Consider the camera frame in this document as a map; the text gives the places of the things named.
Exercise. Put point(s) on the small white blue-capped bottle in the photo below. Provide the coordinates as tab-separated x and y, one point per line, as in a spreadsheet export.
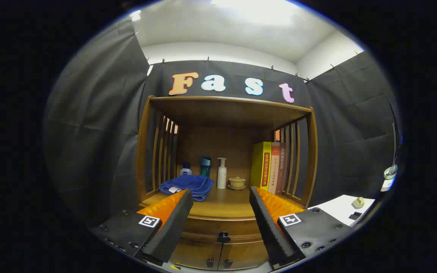
186	169

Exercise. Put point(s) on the white pump bottle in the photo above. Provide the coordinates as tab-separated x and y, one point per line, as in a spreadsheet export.
221	176

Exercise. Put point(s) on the wooden cabinet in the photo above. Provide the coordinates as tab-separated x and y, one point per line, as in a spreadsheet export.
222	113

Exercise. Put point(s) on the teal bottle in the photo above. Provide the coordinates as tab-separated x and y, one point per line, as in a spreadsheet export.
205	167

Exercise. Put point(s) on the pale green tape roll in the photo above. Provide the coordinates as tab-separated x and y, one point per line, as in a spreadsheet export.
358	202

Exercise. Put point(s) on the yellow book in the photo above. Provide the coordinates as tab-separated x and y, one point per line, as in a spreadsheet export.
261	165

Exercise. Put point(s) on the black drawer knob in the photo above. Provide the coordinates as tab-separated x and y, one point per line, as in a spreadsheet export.
223	237

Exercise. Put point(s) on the beige lidded tea bowl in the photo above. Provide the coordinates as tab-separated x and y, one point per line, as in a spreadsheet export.
237	182

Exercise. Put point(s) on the white side cabinet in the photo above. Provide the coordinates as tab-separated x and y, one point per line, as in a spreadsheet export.
340	208

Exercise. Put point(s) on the blue folded towel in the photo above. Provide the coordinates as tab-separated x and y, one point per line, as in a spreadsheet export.
188	184

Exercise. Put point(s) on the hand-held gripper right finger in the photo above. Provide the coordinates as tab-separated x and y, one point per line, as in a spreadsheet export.
269	231

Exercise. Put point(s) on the brown book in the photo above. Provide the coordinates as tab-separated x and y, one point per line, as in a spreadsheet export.
281	167

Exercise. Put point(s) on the wooden drawer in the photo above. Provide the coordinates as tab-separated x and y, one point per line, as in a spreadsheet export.
203	227

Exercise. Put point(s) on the wooden countertop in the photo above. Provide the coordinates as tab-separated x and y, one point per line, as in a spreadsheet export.
226	204

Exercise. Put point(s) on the wooden cabinet door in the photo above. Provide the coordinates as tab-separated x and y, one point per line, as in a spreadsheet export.
245	254
195	252

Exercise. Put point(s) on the orange-spined book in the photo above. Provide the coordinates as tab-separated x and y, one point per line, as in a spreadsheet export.
274	167

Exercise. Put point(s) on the white and green holder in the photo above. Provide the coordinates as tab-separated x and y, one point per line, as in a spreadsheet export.
390	172

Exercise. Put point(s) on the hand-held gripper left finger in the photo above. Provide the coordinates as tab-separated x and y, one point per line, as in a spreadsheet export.
173	227

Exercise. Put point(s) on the black block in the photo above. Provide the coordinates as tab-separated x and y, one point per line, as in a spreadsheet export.
354	216

